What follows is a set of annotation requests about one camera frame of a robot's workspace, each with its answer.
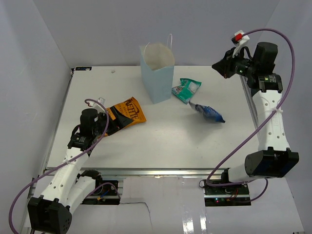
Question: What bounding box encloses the teal snack packet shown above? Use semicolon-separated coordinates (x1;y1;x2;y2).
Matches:
172;78;202;104

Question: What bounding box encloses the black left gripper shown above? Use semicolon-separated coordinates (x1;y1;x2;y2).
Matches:
93;106;133;137

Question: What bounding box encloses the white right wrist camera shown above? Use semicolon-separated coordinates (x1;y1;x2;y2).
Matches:
231;30;250;58

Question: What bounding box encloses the blue label sticker left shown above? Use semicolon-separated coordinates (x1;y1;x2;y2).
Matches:
75;66;92;71

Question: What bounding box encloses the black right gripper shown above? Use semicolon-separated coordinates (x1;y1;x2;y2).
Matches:
212;47;257;79

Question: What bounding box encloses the white front cover paper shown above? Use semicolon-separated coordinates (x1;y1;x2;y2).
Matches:
69;177;304;234

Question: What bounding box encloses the orange Kettle chips bag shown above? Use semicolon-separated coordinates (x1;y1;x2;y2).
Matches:
105;97;147;136

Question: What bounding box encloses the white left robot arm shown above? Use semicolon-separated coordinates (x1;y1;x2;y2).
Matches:
27;108;133;234

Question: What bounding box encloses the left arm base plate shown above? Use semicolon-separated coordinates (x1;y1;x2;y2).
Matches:
82;180;121;205

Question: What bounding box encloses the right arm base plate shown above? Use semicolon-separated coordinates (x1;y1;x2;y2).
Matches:
198;179;251;207

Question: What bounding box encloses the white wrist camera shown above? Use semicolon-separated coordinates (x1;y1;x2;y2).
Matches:
231;30;250;58
87;97;105;112

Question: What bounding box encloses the light blue paper bag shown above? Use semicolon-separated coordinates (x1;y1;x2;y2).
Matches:
139;34;175;104

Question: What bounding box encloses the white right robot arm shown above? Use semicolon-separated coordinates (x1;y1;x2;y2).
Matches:
212;42;299;195

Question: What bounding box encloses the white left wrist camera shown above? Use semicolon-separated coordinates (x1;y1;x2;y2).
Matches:
87;97;105;112

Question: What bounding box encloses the blue Kettle chips bag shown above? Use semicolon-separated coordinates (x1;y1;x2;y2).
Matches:
189;102;226;123

